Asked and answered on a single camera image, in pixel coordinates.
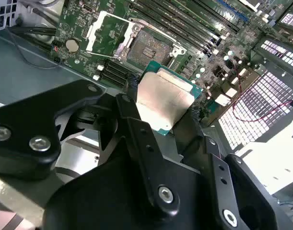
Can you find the metal socket cover frame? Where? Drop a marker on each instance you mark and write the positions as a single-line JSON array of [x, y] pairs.
[[98, 19]]

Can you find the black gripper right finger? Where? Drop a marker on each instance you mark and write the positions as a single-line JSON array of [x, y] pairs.
[[223, 191]]

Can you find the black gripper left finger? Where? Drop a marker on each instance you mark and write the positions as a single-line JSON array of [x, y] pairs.
[[21, 115]]

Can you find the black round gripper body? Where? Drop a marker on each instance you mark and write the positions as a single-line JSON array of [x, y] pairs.
[[108, 201]]

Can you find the silver topped green CPU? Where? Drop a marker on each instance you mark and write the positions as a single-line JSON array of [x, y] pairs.
[[160, 100]]

